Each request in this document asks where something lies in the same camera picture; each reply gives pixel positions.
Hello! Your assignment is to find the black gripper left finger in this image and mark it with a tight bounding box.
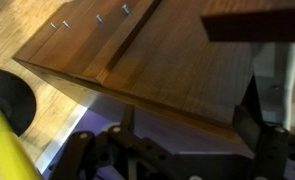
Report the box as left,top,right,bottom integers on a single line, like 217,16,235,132
48,105,174,180

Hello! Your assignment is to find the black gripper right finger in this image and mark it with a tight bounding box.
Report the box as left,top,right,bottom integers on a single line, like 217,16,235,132
232,77,295,180

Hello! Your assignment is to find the wooden drawer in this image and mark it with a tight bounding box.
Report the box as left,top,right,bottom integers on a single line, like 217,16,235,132
13,0,162,84
103,0,252,124
200,0,295,42

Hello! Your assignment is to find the brown wooden cabinet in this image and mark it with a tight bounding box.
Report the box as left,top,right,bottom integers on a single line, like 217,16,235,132
11,56,255,148

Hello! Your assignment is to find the yellow pole stand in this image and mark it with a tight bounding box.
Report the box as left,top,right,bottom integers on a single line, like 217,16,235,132
0,70,42,180

